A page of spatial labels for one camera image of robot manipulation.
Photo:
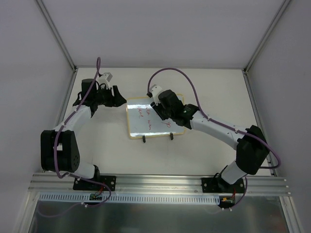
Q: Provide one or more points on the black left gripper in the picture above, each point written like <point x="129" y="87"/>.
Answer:
<point x="112" y="97"/>

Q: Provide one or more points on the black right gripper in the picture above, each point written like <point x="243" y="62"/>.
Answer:
<point x="160" y="111"/>

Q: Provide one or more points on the small whiteboard with yellow frame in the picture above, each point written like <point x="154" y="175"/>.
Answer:
<point x="142" y="120"/>

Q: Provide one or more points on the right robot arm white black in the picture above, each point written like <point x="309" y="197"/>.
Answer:
<point x="249" y="144"/>

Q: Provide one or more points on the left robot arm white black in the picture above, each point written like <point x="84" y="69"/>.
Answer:
<point x="59" y="147"/>

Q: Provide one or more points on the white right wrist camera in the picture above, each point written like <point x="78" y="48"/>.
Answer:
<point x="153" y="92"/>

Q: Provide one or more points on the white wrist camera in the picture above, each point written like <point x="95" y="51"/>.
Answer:
<point x="104" y="80"/>
<point x="153" y="92"/>

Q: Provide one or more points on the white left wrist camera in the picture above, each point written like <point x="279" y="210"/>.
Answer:
<point x="104" y="80"/>

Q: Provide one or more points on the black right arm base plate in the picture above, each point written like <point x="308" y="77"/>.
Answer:
<point x="218" y="185"/>

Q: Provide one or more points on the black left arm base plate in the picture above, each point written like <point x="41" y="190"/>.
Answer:
<point x="108" y="180"/>

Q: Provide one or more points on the aluminium mounting rail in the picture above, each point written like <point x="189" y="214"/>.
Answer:
<point x="164" y="184"/>

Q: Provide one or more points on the white slotted cable duct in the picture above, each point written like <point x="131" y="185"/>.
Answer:
<point x="130" y="198"/>

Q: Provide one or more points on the left aluminium frame post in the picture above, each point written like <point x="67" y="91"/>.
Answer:
<point x="55" y="33"/>

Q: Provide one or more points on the aluminium frame post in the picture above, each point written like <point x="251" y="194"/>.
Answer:
<point x="55" y="33"/>
<point x="280" y="12"/>

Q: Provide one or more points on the right aluminium frame post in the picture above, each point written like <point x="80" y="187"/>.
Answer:
<point x="280" y="12"/>

